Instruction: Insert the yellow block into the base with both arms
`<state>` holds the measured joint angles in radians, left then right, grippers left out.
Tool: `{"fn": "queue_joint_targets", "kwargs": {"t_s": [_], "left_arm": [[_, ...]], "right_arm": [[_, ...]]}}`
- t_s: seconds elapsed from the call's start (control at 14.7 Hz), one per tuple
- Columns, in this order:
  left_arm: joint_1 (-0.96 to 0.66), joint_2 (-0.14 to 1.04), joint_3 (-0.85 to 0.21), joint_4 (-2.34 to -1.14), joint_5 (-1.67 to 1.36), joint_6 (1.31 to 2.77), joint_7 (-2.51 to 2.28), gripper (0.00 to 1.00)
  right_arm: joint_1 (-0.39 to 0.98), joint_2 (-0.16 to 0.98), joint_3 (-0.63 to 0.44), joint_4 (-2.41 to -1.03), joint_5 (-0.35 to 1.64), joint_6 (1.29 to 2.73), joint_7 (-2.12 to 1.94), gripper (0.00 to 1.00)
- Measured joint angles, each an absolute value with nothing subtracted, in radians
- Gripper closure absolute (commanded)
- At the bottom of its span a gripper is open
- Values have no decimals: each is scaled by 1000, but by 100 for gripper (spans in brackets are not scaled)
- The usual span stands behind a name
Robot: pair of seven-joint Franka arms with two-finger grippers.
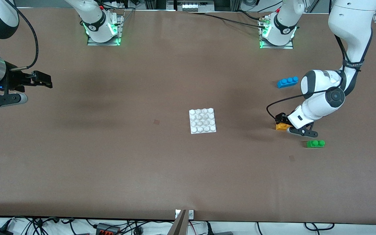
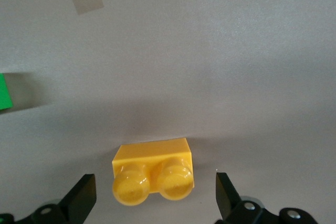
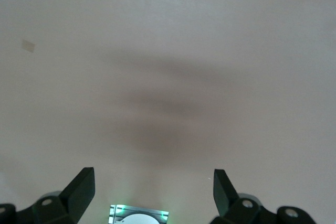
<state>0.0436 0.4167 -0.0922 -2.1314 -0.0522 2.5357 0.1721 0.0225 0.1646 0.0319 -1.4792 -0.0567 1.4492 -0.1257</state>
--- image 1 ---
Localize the yellow two-stud block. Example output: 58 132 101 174
275 122 293 132

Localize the white studded base plate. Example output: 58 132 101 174
189 108 217 134

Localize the blue three-stud block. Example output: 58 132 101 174
277 76 299 89

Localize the white power strip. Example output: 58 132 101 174
181 3 215 12

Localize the black box with red connectors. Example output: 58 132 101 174
95 223 120 235

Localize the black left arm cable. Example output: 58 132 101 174
266 93 312 122

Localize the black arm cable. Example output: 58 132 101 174
10 6 39 71
266 93 312 122

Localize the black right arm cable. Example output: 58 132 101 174
10 6 39 71

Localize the black looped cable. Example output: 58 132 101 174
304 223 335 231

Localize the black cable across table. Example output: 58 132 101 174
187 12 267 28

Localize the white metal bracket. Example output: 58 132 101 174
175 210 195 219

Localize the brown wooden post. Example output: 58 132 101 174
167 210 188 235

